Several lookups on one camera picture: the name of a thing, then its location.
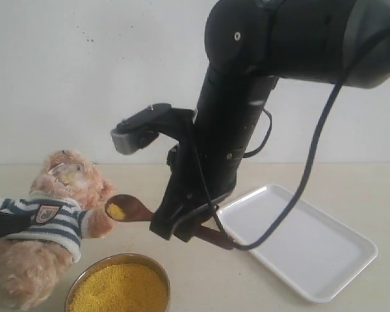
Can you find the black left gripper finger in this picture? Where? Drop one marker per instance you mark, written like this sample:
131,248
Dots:
11,223

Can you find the dark brown wooden spoon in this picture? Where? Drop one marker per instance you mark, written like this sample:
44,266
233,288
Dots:
127,208

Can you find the white rectangular plastic tray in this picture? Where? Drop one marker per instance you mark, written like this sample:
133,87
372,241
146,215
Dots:
316,255

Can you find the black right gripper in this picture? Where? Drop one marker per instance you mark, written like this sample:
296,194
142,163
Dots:
205,167

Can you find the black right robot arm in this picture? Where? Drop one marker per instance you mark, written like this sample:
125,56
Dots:
250,45

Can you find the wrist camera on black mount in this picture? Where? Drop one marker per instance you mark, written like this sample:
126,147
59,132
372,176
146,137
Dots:
141,129

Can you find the plush teddy bear striped sweater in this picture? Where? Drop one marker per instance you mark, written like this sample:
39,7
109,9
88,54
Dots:
65,205

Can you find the metal bowl of yellow millet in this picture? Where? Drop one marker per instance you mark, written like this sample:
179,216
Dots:
121,282

